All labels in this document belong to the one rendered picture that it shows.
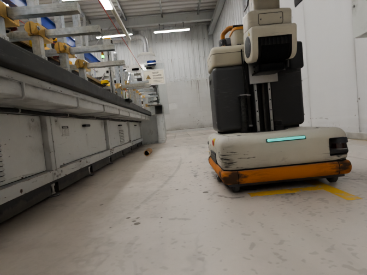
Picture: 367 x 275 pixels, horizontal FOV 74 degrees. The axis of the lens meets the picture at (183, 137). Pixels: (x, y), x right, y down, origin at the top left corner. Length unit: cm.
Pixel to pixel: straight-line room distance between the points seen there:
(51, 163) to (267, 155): 123
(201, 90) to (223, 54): 1034
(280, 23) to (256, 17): 12
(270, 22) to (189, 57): 1086
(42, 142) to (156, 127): 406
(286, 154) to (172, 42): 1135
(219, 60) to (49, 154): 116
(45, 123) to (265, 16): 135
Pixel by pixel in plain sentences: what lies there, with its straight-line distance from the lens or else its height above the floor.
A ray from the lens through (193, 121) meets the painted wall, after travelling 1174.
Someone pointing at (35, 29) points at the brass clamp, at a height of 82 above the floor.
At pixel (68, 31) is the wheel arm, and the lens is 130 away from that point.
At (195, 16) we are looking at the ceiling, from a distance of 1146.
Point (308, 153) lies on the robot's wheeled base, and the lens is 131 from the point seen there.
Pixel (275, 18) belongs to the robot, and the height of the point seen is 84.
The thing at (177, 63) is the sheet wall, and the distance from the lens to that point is 1208.
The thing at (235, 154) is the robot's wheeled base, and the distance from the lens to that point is 120.
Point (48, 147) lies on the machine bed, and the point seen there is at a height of 31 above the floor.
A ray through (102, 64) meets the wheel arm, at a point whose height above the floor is 81.
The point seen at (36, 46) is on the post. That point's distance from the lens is 129.
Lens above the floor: 36
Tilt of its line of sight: 3 degrees down
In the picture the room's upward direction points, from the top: 6 degrees counter-clockwise
